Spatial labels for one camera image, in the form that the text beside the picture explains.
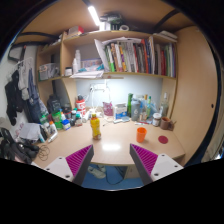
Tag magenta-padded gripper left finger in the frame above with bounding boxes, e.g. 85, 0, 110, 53
44, 143, 95, 187

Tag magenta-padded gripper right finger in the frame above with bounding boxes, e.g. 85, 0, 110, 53
129, 143, 185, 186

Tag yellow-labelled drink bottle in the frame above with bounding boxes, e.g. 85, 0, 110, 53
89, 113, 102, 140

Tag slippers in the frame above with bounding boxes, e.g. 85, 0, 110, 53
87, 165, 107, 180

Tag flat round red coaster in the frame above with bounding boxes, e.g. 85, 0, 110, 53
157, 134, 169, 145

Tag orange plastic cup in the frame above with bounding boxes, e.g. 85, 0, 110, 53
135, 126, 148, 144

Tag white jar with blue lid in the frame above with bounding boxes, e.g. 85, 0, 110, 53
61, 119, 72, 131

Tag brown mug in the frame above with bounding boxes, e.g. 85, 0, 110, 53
160, 116, 175, 131

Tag glass jar with brown contents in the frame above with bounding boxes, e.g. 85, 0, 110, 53
152, 112, 163, 127

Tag dark pill bottle green cap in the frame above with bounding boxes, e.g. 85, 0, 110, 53
74, 113, 83, 127

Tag green container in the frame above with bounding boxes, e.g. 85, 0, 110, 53
51, 110, 64, 130

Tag stack of papers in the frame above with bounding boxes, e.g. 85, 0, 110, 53
18, 122, 43, 141

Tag white plastic bottle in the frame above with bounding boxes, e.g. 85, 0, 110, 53
82, 111, 93, 123

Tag pale blue hairbrush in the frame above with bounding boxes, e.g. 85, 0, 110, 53
113, 117, 132, 125

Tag clear glass bottle white cap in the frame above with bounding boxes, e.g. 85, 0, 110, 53
159, 92, 170, 118

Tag red and white canister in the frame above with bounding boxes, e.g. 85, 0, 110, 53
75, 98, 87, 117

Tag black appliance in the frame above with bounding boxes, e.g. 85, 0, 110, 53
46, 94, 63, 115

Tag white and blue carton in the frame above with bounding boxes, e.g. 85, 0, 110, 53
113, 102, 128, 120

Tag green glass bottle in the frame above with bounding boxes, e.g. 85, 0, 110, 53
126, 92, 134, 118

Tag pink pouch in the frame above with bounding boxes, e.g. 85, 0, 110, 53
102, 101, 114, 117

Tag white gooseneck desk lamp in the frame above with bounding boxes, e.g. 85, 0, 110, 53
89, 79, 113, 114

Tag hanging clothes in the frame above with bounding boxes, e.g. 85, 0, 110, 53
3, 58, 43, 127

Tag wooden shelf unit with books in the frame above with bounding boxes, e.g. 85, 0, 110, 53
34, 29, 179, 118

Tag ceiling tube light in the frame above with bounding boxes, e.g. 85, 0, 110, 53
87, 4, 101, 27

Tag white wall socket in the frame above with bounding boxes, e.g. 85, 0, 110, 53
89, 83, 107, 93

